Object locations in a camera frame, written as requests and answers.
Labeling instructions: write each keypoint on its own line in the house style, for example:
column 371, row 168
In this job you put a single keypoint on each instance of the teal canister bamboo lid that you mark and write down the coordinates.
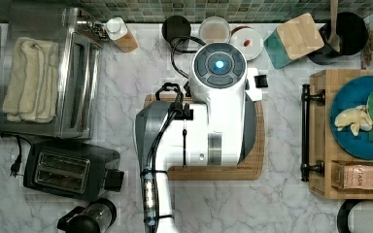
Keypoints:
column 293, row 40

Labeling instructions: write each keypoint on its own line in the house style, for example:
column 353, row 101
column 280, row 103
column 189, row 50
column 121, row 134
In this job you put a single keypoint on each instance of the wooden spoon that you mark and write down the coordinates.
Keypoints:
column 334, row 39

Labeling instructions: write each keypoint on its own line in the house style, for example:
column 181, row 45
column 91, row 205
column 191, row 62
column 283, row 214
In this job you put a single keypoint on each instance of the black two-slot toaster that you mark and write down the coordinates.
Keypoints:
column 72, row 169

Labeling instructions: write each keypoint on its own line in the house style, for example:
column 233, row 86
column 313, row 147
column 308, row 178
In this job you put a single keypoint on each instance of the plush peeled banana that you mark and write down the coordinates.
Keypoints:
column 356, row 118

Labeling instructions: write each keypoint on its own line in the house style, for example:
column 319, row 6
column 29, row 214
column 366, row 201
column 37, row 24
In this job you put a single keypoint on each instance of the pink tea box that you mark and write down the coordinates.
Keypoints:
column 352, row 176

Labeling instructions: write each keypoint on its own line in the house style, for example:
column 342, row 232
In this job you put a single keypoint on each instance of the black utensil pot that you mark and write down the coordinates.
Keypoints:
column 353, row 35

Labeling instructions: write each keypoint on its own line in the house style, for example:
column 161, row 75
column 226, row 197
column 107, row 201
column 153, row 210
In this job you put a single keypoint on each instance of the bamboo drawer organizer box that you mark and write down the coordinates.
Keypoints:
column 322, row 143

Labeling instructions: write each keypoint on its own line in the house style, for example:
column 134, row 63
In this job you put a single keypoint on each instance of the blue plate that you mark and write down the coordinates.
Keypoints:
column 352, row 94

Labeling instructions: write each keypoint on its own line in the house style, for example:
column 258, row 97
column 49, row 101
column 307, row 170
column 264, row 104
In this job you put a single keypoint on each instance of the orange juice bottle white cap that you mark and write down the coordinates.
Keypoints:
column 119, row 33

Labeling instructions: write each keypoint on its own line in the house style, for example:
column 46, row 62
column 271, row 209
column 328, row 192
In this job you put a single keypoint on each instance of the small black round container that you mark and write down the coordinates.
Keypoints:
column 174, row 29

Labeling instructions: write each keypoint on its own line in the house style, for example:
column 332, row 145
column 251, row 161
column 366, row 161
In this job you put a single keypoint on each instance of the beige folded towel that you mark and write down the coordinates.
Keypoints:
column 32, row 90

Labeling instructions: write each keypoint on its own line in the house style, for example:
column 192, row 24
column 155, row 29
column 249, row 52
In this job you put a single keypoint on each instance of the black and white round appliance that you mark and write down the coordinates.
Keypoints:
column 355, row 216

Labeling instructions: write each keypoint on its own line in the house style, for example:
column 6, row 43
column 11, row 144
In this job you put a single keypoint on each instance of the bamboo cutting board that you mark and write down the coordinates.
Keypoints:
column 239, row 168

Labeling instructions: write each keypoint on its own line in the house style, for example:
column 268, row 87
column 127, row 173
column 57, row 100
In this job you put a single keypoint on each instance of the black coffee grinder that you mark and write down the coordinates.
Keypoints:
column 97, row 217

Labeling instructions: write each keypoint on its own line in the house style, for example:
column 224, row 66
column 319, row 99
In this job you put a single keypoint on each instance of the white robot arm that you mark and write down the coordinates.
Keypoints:
column 216, row 69

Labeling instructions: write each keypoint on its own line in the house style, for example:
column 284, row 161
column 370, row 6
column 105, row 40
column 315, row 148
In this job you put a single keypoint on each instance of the silver toaster oven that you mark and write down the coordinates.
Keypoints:
column 79, row 37

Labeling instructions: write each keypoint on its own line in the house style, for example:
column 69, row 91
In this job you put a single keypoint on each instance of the white lidded bowl red knob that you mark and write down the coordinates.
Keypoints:
column 248, row 41

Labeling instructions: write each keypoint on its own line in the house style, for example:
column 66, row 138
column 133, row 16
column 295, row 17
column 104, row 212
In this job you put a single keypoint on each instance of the clear cereal canister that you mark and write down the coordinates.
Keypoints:
column 214, row 29

